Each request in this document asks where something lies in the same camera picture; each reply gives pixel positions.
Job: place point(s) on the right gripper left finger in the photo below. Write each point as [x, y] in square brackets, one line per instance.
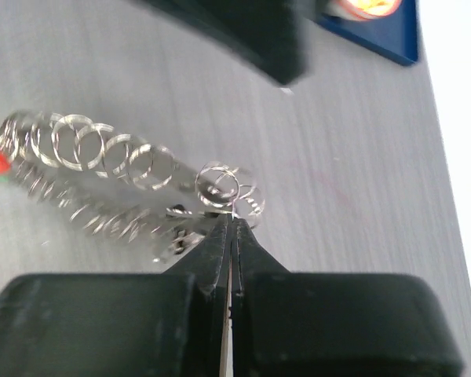
[121, 324]

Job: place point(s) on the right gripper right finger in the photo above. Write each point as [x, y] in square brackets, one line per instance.
[333, 324]

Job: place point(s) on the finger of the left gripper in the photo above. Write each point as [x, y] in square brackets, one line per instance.
[266, 34]

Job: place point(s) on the large metal keyring with rings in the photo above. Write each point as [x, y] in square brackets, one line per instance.
[121, 186]

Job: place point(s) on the red patterned small bowl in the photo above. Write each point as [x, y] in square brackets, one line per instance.
[362, 10]

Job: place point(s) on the dark blue tray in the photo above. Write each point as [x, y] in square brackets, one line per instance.
[394, 36]

